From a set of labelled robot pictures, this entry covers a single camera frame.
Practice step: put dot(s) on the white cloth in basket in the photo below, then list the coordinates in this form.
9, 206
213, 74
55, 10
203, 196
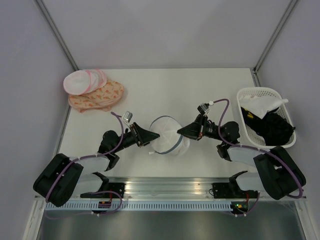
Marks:
261, 105

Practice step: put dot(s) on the left aluminium frame post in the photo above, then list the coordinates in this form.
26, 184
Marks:
56, 33

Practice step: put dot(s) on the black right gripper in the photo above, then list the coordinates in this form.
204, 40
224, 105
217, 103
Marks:
195, 130

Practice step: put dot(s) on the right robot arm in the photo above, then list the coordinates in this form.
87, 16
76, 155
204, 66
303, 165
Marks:
275, 171

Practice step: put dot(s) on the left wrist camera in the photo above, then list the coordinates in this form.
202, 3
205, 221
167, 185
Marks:
127, 116

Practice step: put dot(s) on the pink-rimmed white mesh bag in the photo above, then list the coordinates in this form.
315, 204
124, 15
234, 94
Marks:
84, 81

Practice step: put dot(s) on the white mesh laundry bag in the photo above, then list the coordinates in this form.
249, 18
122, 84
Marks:
169, 142

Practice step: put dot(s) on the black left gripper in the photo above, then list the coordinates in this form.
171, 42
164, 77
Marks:
144, 136

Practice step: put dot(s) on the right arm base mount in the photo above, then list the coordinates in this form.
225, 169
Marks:
221, 190

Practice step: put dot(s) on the aluminium frame post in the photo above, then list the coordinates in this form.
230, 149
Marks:
56, 33
276, 32

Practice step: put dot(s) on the right aluminium frame post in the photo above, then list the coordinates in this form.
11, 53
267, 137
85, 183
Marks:
276, 32

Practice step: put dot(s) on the black garment in basket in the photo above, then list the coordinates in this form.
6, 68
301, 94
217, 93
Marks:
274, 129

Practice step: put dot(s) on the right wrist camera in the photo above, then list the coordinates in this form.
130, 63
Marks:
204, 108

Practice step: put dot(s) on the orange floral laundry bag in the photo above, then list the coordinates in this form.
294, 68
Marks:
103, 98

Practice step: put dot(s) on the white plastic basket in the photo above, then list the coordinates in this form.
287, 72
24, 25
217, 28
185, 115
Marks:
253, 138

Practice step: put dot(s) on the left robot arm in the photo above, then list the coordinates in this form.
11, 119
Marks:
58, 180

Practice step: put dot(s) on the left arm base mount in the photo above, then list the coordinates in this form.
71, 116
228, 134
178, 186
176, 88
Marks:
107, 188

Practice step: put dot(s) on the white slotted cable duct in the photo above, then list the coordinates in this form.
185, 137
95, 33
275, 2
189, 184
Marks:
78, 205

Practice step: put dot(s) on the aluminium rail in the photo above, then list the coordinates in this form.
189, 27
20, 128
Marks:
150, 187

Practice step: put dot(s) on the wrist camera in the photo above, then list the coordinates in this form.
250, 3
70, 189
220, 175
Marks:
127, 116
204, 108

